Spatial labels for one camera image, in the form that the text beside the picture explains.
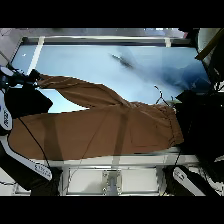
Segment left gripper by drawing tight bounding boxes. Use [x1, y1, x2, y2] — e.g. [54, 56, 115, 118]
[28, 68, 42, 85]

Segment brown pants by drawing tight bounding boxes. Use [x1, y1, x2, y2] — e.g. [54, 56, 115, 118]
[7, 74, 185, 162]

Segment black garment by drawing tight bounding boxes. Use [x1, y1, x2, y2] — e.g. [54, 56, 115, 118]
[174, 89, 224, 158]
[4, 87, 54, 119]

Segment black cable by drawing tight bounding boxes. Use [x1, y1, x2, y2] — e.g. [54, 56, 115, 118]
[16, 116, 53, 171]

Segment silver frame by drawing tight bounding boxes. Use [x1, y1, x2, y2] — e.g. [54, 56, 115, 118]
[0, 34, 224, 197]

